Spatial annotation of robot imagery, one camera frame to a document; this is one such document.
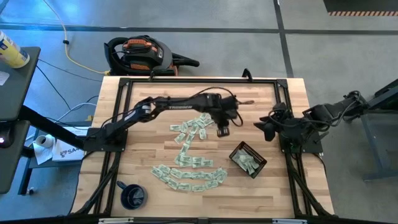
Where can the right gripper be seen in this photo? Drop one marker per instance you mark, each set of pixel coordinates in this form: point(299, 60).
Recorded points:
point(281, 119)

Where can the white paper towel roll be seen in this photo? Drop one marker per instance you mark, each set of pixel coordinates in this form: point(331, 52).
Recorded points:
point(44, 140)

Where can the dark blue mug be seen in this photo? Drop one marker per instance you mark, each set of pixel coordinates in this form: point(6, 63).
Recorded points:
point(133, 197)

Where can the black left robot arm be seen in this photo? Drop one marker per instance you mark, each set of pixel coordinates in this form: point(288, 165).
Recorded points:
point(180, 105)

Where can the black stand beam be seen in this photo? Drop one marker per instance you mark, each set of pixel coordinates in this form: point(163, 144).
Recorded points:
point(46, 124)

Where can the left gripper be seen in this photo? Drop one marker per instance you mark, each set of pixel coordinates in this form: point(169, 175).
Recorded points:
point(225, 117)

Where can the black device with red light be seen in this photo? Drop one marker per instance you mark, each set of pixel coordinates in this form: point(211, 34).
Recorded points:
point(3, 139)

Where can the right white sugar packet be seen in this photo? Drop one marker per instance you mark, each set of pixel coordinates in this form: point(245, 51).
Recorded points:
point(185, 159)

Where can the orange black shop vacuum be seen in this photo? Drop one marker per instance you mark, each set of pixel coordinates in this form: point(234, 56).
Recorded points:
point(146, 56)

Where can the white paper sheet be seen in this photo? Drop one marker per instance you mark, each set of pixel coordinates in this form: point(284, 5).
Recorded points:
point(2, 77)

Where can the black mat with hazard stripe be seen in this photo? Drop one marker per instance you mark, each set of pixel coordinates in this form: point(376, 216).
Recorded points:
point(360, 4)

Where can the black frame clamp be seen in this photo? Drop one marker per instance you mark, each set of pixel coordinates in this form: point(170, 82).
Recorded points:
point(151, 76)
point(247, 74)

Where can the top-left white sugar packet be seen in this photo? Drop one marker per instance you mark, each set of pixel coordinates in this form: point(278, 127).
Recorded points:
point(176, 173)

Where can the yellow wipes canister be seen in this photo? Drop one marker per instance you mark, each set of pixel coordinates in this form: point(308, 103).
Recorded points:
point(12, 53)

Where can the center white sugar packet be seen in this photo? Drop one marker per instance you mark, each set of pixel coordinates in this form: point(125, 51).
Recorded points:
point(186, 175)

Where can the black plastic mesh basket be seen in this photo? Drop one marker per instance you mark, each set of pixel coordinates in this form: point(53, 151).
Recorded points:
point(255, 152)

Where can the black side desk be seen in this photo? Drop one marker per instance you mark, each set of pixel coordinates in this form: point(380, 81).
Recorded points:
point(18, 87)

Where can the grey metal table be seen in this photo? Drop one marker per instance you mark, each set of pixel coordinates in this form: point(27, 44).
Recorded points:
point(382, 174)

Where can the green Stevia sweetener packet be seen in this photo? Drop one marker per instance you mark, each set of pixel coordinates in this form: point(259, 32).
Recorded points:
point(156, 171)
point(164, 169)
point(252, 168)
point(197, 160)
point(217, 172)
point(239, 155)
point(197, 175)
point(202, 133)
point(164, 178)
point(195, 128)
point(185, 148)
point(211, 184)
point(173, 183)
point(184, 127)
point(222, 178)
point(208, 122)
point(206, 176)
point(247, 158)
point(199, 122)
point(190, 122)
point(178, 160)
point(205, 116)
point(206, 162)
point(198, 188)
point(184, 186)
point(175, 127)
point(190, 137)
point(180, 138)

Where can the white printed box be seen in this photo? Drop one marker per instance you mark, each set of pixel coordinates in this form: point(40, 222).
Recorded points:
point(66, 152)

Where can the silver metal bracket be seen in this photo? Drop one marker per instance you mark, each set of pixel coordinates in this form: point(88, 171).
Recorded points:
point(289, 221)
point(115, 220)

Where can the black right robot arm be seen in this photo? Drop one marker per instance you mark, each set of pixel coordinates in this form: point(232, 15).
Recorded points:
point(326, 112)

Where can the black aluminium table frame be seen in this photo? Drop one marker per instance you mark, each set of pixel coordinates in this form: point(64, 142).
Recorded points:
point(202, 81)

